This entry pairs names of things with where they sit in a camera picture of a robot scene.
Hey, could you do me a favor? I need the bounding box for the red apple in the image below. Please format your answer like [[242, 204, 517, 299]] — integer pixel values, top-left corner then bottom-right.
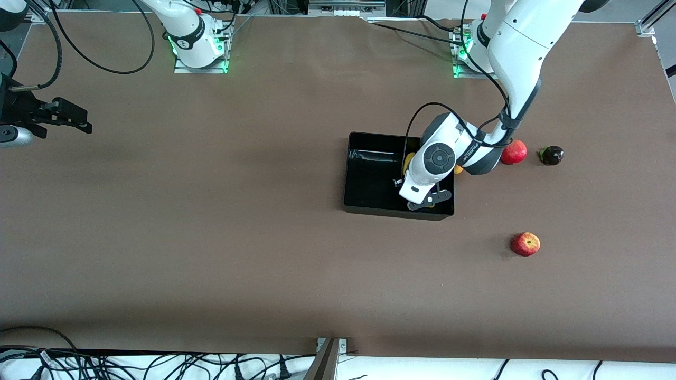
[[511, 232, 541, 257]]

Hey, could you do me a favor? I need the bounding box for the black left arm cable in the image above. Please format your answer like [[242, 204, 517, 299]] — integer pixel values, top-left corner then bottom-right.
[[404, 0, 514, 154]]

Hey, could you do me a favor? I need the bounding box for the aluminium frame rail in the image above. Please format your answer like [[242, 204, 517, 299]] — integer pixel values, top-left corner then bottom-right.
[[306, 0, 387, 17]]

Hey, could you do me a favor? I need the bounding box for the black plastic tray box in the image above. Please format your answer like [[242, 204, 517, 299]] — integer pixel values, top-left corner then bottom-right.
[[343, 132, 456, 222]]

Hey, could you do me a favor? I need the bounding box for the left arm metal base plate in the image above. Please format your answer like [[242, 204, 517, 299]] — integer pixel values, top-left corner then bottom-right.
[[452, 26, 494, 80]]

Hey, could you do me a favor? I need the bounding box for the black arched floor cable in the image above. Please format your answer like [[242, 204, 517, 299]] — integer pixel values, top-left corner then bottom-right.
[[0, 326, 80, 353]]

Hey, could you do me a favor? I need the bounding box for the red pomegranate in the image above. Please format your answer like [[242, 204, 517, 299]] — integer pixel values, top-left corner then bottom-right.
[[501, 139, 528, 165]]

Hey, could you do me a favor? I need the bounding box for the aluminium corner profile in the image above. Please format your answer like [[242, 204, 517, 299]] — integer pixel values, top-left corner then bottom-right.
[[636, 0, 676, 37], [29, 0, 72, 24]]

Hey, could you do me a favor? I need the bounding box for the black floor cable tangle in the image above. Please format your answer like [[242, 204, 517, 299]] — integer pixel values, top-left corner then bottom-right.
[[0, 346, 317, 380]]

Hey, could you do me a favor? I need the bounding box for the dark purple mangosteen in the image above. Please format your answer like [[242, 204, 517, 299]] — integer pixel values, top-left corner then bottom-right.
[[537, 146, 565, 166]]

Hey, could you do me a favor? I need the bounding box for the metal frame bracket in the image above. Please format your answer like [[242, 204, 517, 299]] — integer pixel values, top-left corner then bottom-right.
[[304, 337, 349, 380]]

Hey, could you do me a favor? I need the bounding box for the brown table cover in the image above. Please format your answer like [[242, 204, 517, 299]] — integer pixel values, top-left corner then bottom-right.
[[0, 11, 676, 365]]

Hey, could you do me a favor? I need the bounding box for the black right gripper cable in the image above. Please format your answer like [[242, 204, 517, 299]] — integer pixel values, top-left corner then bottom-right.
[[11, 0, 65, 91]]

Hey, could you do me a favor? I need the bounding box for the black cable on table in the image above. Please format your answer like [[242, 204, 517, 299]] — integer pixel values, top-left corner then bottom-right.
[[370, 15, 465, 45]]

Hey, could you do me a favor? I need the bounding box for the black looping right arm cable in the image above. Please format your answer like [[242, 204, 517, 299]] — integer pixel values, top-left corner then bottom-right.
[[50, 0, 156, 74]]

